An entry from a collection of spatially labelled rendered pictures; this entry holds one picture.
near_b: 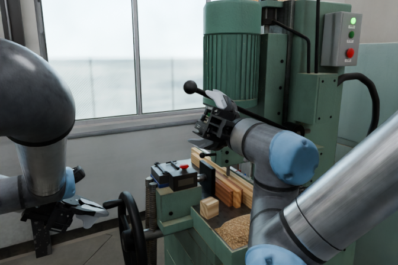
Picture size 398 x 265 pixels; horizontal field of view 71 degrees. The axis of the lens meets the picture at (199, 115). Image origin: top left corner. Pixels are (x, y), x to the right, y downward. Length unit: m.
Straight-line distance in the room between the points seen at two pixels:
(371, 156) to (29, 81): 0.37
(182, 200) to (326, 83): 0.55
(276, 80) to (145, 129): 1.45
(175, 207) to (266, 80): 0.48
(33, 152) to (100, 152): 1.71
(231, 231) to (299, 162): 0.37
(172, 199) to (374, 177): 0.62
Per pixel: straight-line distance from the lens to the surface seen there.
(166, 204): 0.86
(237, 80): 0.82
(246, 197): 0.90
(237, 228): 0.76
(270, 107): 0.93
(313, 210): 0.36
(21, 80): 0.35
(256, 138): 0.48
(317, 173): 0.95
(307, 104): 0.90
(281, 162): 0.43
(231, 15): 0.82
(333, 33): 0.97
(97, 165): 2.21
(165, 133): 2.28
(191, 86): 0.67
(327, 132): 1.09
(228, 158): 0.92
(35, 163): 0.52
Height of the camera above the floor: 1.35
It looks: 12 degrees down
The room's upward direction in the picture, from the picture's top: straight up
